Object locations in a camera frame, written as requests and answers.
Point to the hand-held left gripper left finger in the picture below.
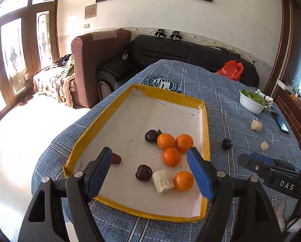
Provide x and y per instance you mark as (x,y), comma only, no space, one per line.
(101,171)

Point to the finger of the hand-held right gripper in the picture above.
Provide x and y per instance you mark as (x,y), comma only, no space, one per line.
(251,165)
(271,159)

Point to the dark plum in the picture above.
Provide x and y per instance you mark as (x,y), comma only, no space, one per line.
(151,136)
(227,143)
(143,173)

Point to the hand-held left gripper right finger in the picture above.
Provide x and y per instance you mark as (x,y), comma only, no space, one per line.
(201,174)

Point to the wooden door frame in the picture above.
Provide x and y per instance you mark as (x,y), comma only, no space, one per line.
(281,42)

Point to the black phone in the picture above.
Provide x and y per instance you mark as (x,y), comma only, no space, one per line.
(280,124)

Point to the black clamp device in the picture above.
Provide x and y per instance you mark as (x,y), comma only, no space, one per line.
(175,35)
(160,33)

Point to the couch with patterned blanket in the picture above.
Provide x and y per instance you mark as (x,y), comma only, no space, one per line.
(54,80)

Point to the red date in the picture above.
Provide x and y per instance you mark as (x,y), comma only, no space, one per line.
(116,158)

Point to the sugarcane chunk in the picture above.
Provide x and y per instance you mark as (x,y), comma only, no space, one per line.
(264,146)
(256,125)
(162,182)

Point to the white bowl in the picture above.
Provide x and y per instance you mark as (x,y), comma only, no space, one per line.
(251,105)

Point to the wooden glass door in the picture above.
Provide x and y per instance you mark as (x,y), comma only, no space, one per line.
(19,42)

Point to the slippers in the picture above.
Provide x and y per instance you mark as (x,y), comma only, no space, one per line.
(26,99)

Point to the person's right forearm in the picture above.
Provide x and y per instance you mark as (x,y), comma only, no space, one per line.
(280,214)

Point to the wall plaque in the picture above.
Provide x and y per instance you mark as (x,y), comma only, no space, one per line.
(90,10)

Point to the mandarin orange with leaf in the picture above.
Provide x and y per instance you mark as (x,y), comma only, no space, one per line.
(165,141)

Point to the green lettuce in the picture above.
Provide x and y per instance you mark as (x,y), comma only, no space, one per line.
(254,96)

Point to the wooden cabinet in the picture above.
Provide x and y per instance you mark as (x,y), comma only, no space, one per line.
(294,111)

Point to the brown armchair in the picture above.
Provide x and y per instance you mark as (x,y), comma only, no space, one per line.
(97,55)

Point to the red plastic bag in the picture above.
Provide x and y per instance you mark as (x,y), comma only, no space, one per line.
(230,70)

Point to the wall outlet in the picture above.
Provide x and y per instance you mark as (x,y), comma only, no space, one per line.
(86,25)

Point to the white bottles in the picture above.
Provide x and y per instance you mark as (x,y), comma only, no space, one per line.
(267,98)

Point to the yellow cardboard tray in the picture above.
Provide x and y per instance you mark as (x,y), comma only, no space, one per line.
(150,121)

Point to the black sofa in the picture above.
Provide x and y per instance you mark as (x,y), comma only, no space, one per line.
(165,53)

